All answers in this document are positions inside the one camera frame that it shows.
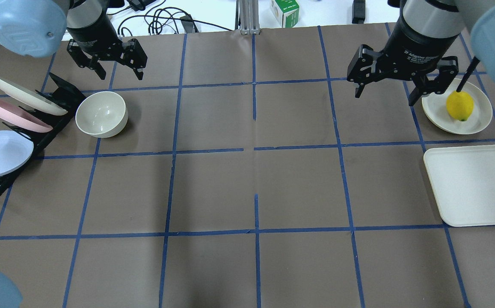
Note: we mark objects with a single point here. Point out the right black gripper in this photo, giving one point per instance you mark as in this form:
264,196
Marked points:
415,46

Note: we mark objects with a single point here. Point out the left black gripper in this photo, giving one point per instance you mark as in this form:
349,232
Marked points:
93,33

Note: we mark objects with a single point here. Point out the cream ceramic bowl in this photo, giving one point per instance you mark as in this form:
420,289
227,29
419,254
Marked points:
102,115

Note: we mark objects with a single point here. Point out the yellow lemon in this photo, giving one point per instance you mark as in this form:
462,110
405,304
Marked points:
459,105

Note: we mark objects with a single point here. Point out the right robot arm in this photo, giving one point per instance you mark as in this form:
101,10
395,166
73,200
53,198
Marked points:
447,18

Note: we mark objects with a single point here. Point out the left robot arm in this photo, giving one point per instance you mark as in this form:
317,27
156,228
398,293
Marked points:
36,27

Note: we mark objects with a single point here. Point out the cream round plate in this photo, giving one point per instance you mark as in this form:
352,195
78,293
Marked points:
434,107

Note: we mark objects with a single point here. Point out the black dish rack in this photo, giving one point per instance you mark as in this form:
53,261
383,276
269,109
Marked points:
67,96

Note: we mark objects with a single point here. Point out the black power adapter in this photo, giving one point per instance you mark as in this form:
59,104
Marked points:
358,11

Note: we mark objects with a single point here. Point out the cream plate in rack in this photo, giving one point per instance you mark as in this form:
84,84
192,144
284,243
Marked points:
30,98

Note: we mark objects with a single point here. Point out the pink plate in rack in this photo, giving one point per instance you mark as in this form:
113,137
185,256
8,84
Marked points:
21,118

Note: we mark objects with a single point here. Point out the white rectangular tray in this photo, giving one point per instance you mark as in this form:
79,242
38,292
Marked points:
463,183

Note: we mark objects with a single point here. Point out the green white box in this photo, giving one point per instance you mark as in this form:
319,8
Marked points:
286,12

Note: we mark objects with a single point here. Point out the aluminium frame post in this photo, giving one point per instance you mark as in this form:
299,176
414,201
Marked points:
247,17

